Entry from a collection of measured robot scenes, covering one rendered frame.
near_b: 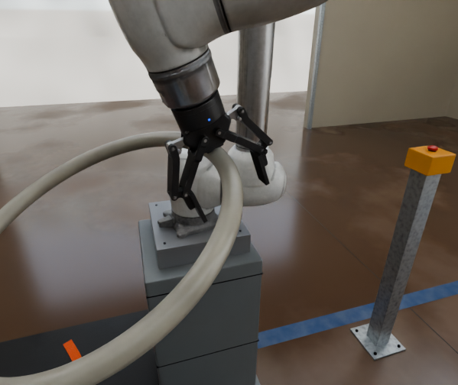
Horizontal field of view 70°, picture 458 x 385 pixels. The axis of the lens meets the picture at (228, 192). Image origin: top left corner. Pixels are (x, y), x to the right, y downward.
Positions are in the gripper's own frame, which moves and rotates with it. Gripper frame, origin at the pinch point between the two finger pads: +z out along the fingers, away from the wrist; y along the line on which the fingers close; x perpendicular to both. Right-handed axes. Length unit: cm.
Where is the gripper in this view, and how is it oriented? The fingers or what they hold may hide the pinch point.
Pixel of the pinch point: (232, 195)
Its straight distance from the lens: 60.3
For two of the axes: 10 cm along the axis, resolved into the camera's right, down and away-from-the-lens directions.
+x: 4.5, 4.8, -7.5
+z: 2.9, 7.2, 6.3
